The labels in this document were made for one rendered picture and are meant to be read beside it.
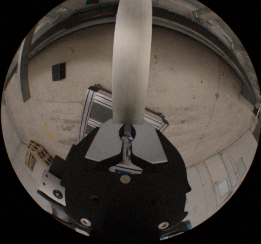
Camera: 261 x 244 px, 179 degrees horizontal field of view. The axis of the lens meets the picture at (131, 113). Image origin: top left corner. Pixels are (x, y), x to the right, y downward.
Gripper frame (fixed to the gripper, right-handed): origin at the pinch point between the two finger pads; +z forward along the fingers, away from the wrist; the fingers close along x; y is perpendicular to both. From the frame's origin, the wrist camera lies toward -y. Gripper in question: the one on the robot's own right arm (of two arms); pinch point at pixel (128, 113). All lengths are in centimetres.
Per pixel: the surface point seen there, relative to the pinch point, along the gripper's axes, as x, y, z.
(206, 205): 203, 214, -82
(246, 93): 263, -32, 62
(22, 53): -23.5, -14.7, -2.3
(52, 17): -27.3, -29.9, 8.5
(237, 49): 44, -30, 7
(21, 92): -23.6, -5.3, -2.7
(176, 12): 12.0, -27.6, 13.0
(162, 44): 30, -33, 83
